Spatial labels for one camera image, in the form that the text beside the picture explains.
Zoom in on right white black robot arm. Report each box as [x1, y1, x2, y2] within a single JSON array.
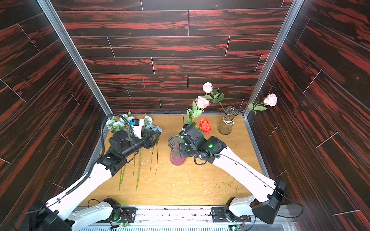
[[179, 124, 287, 224]]

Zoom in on red pink white rose bouquet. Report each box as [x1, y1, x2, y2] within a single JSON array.
[[186, 95, 212, 135]]

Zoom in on white rose spray stem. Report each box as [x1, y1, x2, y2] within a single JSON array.
[[122, 111, 137, 177]]

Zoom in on light blue carnation stem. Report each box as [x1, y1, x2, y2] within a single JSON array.
[[154, 126, 163, 176], [144, 124, 157, 173]]

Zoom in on purple glass vase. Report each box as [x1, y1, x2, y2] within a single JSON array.
[[168, 135, 186, 166]]

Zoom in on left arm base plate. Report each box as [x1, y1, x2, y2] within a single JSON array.
[[110, 207, 137, 223]]

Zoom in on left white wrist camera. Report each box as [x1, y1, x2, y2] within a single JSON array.
[[129, 118, 144, 139]]

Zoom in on aluminium front rail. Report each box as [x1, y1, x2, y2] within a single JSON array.
[[84, 206, 298, 231]]

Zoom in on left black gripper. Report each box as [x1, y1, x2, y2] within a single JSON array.
[[120, 129, 160, 160]]

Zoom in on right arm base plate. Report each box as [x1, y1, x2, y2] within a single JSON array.
[[210, 207, 251, 223]]

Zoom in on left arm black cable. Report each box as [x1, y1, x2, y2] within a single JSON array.
[[11, 113, 136, 231]]

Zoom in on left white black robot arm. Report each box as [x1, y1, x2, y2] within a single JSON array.
[[29, 131, 161, 231]]

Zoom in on clear glass vase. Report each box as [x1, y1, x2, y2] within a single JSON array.
[[218, 106, 238, 135]]

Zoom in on blue white flower spray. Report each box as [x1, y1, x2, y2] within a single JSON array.
[[135, 113, 153, 191]]

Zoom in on pink rose stem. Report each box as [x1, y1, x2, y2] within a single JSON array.
[[202, 82, 225, 111], [238, 93, 278, 115]]

